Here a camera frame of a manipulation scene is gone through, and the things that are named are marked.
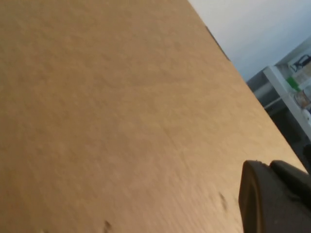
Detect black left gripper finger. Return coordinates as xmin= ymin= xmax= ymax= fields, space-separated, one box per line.
xmin=238 ymin=159 xmax=311 ymax=233

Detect green item on shelf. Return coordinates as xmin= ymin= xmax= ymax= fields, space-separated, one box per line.
xmin=286 ymin=76 xmax=301 ymax=92

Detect brown cardboard drawer with window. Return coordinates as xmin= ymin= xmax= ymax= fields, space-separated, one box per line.
xmin=0 ymin=0 xmax=310 ymax=233

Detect white shelf unit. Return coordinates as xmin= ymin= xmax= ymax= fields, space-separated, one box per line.
xmin=263 ymin=36 xmax=311 ymax=138

